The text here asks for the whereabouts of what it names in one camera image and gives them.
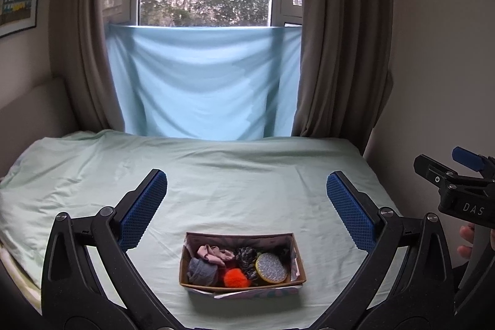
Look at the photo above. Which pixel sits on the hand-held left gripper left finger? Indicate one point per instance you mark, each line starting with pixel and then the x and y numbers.
pixel 141 210

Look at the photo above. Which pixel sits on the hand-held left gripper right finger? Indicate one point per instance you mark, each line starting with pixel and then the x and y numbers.
pixel 352 210

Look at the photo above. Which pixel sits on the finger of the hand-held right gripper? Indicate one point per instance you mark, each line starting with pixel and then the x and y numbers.
pixel 435 171
pixel 468 158

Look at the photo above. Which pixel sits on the cardboard box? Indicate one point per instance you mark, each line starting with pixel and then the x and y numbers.
pixel 185 268

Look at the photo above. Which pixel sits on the pink sock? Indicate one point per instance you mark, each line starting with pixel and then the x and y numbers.
pixel 212 254

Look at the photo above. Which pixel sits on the grey sock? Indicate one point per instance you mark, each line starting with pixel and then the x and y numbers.
pixel 203 272

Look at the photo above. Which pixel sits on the round glittery sponge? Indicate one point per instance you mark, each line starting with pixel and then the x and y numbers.
pixel 271 268

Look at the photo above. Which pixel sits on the dark patterned scrunchie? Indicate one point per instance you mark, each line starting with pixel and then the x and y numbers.
pixel 246 256

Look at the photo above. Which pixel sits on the orange pom-pom toy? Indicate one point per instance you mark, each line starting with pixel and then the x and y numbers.
pixel 235 278

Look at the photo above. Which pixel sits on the person's right hand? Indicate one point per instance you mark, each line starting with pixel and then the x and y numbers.
pixel 467 241

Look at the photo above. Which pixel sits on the light green bed sheet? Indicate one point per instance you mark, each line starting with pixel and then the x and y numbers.
pixel 232 179

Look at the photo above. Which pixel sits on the cream mattress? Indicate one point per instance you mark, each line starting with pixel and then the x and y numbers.
pixel 17 276

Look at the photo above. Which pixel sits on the light blue hanging cloth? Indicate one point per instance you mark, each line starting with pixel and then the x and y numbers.
pixel 201 82

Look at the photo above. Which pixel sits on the brown curtain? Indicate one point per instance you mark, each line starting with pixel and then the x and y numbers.
pixel 344 44
pixel 85 44

